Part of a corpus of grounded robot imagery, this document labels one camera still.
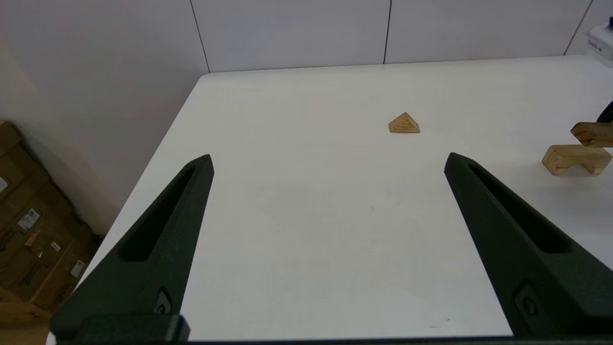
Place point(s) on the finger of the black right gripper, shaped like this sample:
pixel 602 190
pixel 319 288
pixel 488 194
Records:
pixel 607 114

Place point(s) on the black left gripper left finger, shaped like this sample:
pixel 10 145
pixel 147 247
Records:
pixel 143 282

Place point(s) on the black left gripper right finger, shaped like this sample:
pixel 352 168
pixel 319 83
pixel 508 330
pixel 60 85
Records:
pixel 541 278

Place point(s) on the rectangular wooden building block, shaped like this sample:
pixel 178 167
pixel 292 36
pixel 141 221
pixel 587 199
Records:
pixel 594 134

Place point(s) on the arched wooden building block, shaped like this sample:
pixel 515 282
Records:
pixel 570 158

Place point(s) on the triangular wooden building block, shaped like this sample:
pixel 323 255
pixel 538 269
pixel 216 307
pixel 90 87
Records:
pixel 404 124

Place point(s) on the brown cardboard box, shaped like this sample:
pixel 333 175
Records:
pixel 33 225
pixel 9 158
pixel 52 282

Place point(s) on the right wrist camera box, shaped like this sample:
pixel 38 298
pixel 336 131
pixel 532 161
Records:
pixel 601 43

